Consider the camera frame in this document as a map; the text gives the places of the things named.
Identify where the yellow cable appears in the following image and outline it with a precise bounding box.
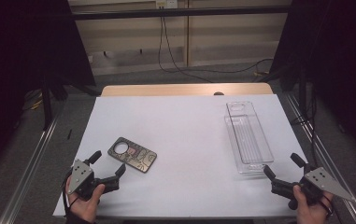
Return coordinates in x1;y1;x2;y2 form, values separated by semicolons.
22;89;44;112

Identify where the black curtain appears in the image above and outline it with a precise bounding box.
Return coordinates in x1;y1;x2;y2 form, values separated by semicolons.
269;0;356;164
0;0;97;180

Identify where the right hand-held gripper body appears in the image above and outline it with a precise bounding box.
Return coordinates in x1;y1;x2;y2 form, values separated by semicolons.
287;164;355;210

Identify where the black hanging cable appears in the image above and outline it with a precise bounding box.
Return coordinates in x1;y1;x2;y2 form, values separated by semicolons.
157;16;215;84
162;16;275;75

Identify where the person's left hand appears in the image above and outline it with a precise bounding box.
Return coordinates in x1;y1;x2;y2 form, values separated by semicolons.
64;177;107;224

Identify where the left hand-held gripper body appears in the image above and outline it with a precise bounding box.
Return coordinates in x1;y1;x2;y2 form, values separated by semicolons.
66;159;106;202

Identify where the aluminium rail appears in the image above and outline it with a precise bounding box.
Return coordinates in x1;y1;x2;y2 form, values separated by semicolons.
0;104;66;224
285;92;356;224

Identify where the dark patterned phone case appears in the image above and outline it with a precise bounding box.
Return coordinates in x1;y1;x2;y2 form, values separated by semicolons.
107;136;158;174

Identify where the black horizontal bar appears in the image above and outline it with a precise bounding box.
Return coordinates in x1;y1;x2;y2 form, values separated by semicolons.
72;5;292;21

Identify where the white wall outlet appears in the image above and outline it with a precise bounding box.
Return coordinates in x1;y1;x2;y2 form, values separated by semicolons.
155;0;179;9

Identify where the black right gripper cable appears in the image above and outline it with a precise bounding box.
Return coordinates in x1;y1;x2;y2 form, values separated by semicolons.
319;195;335;219

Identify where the white board sheet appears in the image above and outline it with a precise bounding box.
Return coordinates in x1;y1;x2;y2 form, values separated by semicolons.
52;93;333;218

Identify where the clear plastic packaging box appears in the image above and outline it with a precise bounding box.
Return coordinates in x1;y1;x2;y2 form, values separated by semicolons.
223;100;276;175

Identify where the person's right hand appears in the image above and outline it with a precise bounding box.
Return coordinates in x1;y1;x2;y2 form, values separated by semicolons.
292;185;335;224

